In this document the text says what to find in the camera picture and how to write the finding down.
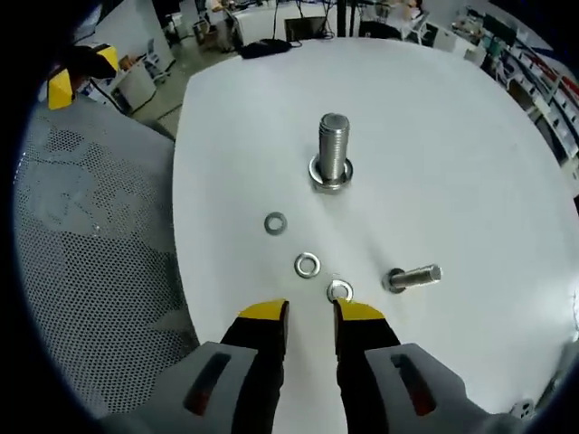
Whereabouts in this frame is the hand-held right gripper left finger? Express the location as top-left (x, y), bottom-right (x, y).
top-left (180, 297), bottom-right (291, 434)

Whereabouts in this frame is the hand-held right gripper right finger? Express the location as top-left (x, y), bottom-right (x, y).
top-left (332, 297), bottom-right (494, 434)

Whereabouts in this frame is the small threaded stud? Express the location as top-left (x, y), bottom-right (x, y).
top-left (384, 264), bottom-right (443, 294)

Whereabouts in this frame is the steel hex nut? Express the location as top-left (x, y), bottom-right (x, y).
top-left (293, 251), bottom-right (323, 280)

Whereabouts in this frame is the large steel washer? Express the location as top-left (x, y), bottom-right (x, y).
top-left (308, 155), bottom-right (356, 190)

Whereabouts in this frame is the large threaded stud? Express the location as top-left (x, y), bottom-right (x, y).
top-left (308, 112), bottom-right (356, 194)

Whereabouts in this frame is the white cabinet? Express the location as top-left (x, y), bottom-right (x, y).
top-left (115, 61), bottom-right (157, 114)

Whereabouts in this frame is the white office chair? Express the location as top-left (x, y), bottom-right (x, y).
top-left (144, 38), bottom-right (176, 85)

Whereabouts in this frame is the grey mesh chair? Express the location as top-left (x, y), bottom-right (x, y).
top-left (13, 101), bottom-right (203, 420)

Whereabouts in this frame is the black bag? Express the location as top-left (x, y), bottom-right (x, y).
top-left (238, 39), bottom-right (291, 60)

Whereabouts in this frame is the white handheld controller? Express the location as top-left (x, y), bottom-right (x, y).
top-left (509, 396), bottom-right (538, 420)

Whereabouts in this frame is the shelf with white boxes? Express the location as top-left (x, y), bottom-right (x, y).
top-left (492, 31), bottom-right (579, 157)

